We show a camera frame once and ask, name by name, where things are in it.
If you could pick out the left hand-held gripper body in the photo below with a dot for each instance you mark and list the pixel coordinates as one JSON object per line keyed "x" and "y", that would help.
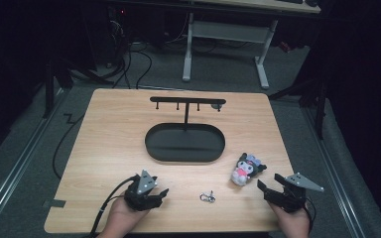
{"x": 135, "y": 198}

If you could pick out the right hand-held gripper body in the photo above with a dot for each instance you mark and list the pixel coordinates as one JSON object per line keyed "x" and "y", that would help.
{"x": 291, "y": 198}

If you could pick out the black keyboard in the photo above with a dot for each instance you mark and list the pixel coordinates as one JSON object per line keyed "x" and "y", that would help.
{"x": 289, "y": 1}

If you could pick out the black computer mouse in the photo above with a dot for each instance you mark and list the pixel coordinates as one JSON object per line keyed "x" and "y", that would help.
{"x": 311, "y": 3}

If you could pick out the small red thing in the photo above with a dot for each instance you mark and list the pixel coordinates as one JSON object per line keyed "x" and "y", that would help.
{"x": 285, "y": 47}

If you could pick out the metal floor rail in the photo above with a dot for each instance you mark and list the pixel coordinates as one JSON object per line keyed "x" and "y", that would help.
{"x": 335, "y": 178}
{"x": 16, "y": 172}

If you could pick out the person's right hand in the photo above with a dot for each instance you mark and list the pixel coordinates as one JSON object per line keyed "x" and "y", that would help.
{"x": 292, "y": 224}

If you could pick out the black computer tower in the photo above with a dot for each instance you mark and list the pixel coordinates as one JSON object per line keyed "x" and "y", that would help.
{"x": 117, "y": 33}

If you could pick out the black metal stand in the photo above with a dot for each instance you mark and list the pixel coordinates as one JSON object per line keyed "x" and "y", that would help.
{"x": 320, "y": 105}
{"x": 49, "y": 89}

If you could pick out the grey tape strip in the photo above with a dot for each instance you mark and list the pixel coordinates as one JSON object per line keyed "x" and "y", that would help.
{"x": 54, "y": 203}

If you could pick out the white-legged wooden desk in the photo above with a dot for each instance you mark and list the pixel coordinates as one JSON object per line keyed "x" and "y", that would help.
{"x": 228, "y": 33}

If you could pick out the black hook rack with tray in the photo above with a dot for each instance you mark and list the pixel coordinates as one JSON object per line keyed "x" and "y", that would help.
{"x": 185, "y": 143}

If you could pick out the person's left hand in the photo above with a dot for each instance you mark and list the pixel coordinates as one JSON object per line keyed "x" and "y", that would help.
{"x": 122, "y": 218}

